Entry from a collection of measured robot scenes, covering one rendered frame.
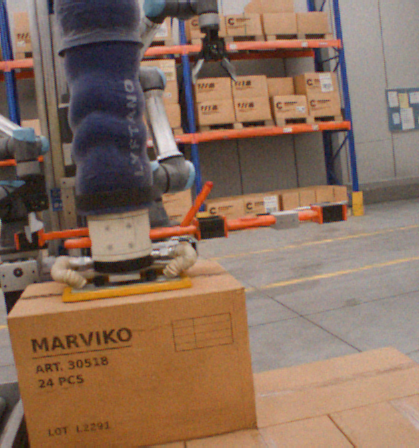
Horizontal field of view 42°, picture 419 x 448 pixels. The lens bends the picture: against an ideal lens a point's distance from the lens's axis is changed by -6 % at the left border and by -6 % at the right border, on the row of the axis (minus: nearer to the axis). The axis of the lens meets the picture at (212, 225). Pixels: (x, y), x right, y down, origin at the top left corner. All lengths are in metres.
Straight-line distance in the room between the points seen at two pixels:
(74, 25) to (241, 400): 1.07
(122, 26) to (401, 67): 10.83
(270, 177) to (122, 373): 9.35
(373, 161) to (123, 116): 10.28
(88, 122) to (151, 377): 0.67
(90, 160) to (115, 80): 0.22
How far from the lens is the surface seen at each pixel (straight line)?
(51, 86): 2.29
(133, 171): 1.50
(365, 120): 11.58
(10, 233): 2.09
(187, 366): 1.48
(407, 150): 12.07
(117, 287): 1.49
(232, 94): 9.24
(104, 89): 1.49
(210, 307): 1.44
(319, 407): 1.67
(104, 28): 1.52
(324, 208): 1.66
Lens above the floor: 1.28
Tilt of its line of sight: 7 degrees down
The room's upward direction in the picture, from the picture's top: 6 degrees counter-clockwise
